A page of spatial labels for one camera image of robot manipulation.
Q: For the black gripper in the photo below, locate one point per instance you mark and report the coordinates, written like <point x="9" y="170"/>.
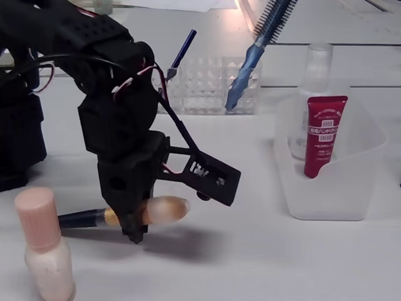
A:
<point x="123" y="184"/>

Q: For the makeup brush with gold ferrule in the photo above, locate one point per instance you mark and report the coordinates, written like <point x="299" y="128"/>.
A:
<point x="169" y="210"/>

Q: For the pink lotion bottle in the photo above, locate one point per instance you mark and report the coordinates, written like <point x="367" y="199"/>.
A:
<point x="40" y="219"/>

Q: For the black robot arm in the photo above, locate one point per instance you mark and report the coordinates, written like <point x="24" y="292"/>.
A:
<point x="62" y="25"/>

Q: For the clear spray bottle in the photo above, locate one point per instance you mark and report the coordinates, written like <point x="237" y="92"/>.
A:
<point x="319" y="62"/>

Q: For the clear acrylic organizer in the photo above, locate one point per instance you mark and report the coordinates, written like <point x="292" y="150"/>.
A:
<point x="203" y="94"/>

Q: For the dark blue eyeliner pencil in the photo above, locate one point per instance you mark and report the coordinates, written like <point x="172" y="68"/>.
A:
<point x="185" y="47"/>

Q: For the translucent plastic bin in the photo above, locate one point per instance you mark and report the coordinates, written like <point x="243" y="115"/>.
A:
<point x="329" y="194"/>

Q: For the blue round hairbrush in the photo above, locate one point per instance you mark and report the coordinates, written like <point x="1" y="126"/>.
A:
<point x="255" y="53"/>

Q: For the red hand cream tube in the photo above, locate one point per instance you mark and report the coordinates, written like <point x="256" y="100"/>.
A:
<point x="326" y="131"/>

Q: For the glass cup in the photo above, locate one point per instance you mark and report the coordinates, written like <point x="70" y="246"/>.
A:
<point x="105" y="3"/>

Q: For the pale pink curved band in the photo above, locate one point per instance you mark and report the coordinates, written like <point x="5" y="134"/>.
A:
<point x="246" y="15"/>

